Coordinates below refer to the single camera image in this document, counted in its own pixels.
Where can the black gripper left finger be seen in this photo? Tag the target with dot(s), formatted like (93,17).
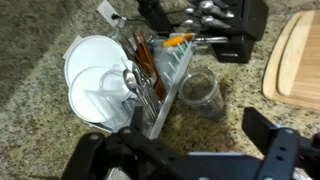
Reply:
(137,118)

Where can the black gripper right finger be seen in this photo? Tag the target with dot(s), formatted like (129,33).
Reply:
(258,129)

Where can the clear plastic cup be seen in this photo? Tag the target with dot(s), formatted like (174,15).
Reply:
(199,88)

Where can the white plate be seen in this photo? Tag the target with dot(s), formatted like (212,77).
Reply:
(94,51)
(96,96)

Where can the white dish rack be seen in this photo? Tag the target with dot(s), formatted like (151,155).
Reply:
(172,62)

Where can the wooden cutting board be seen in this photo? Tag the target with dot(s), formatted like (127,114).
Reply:
(292,73)

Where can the brown chopsticks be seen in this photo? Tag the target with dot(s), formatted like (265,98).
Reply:
(147,62)

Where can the black knife block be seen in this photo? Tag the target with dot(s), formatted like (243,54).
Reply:
(231,27)

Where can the orange handled utensil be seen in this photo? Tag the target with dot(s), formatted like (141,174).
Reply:
(177,40)

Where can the white wall outlet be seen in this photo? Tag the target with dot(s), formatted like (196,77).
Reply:
(106,10)

